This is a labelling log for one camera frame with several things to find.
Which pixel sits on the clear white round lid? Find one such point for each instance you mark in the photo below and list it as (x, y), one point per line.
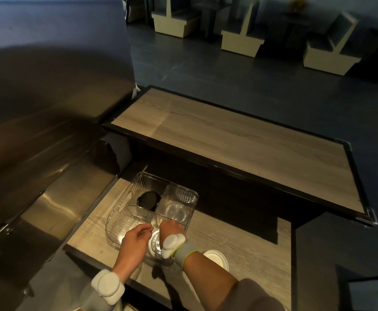
(154, 244)

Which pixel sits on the grey sleeve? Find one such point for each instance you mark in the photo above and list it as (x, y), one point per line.
(250, 296)

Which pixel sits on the clear plastic organizer bin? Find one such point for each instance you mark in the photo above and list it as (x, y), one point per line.
(176, 194)

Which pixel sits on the person's left hand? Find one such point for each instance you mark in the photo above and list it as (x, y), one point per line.
(134, 239)

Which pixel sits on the black round lid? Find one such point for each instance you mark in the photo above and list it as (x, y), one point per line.
(148, 201)

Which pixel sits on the dark dining table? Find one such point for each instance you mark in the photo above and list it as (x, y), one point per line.
(292, 29)
(210, 16)

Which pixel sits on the white left wrist tracker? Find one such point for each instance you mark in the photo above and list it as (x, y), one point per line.
(108, 286)

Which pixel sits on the white right wrist tracker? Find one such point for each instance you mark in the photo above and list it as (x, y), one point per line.
(172, 244)

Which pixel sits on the white paper cup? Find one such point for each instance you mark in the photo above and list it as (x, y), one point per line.
(216, 259)

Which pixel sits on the wooden counter shelf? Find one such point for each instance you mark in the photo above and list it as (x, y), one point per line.
(240, 142)

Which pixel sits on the beige booth seat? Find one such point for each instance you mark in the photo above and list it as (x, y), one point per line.
(331, 55)
(172, 24)
(240, 42)

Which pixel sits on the person's right hand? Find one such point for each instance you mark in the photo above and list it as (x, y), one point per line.
(171, 228)

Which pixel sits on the stainless steel counter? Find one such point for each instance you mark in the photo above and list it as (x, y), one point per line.
(46, 142)

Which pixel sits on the white wrist tracker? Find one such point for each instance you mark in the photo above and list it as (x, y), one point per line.
(172, 244)
(108, 286)

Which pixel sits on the person's right fingers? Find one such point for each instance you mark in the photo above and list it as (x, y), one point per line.
(169, 224)

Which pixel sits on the person's right forearm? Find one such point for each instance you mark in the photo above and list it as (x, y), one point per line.
(208, 278)

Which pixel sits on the grey wrist band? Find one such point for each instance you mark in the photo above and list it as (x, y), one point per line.
(186, 252)

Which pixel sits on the clear corner protector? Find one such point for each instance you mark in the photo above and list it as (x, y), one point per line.
(367, 216)
(136, 91)

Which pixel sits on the person's left forearm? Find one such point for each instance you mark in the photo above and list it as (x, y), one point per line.
(122, 263)

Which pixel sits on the person's left fingers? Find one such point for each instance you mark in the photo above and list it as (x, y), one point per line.
(146, 227)

